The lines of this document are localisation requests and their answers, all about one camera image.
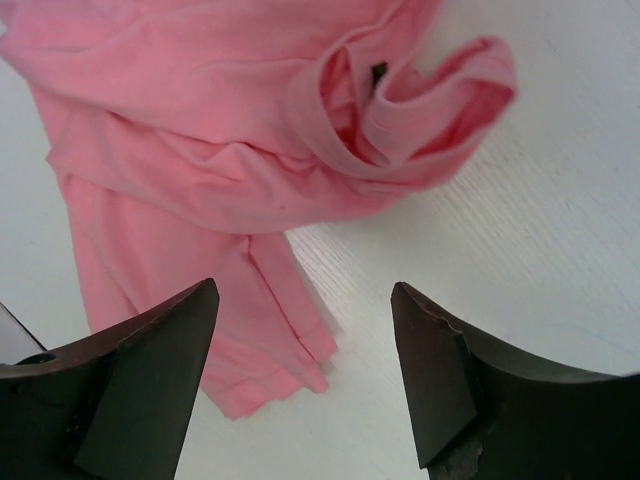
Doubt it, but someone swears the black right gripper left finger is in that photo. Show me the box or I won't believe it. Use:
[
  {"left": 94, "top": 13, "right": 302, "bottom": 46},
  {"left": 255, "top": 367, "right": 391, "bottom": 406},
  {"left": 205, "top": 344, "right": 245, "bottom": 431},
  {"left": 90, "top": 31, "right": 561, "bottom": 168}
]
[{"left": 1, "top": 279, "right": 219, "bottom": 479}]

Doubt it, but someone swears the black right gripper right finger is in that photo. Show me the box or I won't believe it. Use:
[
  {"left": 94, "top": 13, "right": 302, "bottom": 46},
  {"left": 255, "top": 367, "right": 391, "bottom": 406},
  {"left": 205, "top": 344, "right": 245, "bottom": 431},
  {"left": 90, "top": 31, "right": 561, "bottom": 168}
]
[{"left": 391, "top": 282, "right": 639, "bottom": 479}]

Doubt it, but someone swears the pink t-shirt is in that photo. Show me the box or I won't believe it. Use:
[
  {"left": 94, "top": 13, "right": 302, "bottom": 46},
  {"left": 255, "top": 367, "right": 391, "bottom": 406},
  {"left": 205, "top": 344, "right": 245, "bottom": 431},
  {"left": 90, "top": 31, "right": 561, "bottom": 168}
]
[{"left": 1, "top": 1, "right": 517, "bottom": 419}]

